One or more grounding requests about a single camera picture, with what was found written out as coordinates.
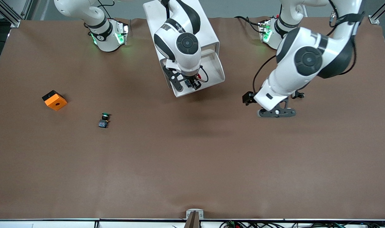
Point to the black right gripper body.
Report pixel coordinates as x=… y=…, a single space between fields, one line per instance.
x=191 y=82

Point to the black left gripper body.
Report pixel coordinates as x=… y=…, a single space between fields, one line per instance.
x=248 y=98

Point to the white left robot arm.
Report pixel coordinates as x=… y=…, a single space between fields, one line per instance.
x=284 y=82

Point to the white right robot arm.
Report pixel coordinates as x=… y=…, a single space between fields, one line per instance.
x=186 y=61

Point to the white drawer cabinet housing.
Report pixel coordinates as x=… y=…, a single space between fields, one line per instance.
x=152 y=19

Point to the brown table cover sheet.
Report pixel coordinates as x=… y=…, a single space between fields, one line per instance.
x=192 y=158

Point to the orange box with hole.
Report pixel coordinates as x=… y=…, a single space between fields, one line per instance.
x=55 y=102

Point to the small black switch component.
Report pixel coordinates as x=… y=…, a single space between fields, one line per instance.
x=301 y=95

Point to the green push button switch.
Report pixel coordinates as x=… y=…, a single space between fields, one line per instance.
x=103 y=123

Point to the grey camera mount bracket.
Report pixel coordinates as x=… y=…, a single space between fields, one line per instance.
x=195 y=215

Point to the aluminium frame profile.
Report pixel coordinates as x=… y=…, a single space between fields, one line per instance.
x=12 y=20
x=374 y=19

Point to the black table edge rail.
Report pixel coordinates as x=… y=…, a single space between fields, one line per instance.
x=53 y=219

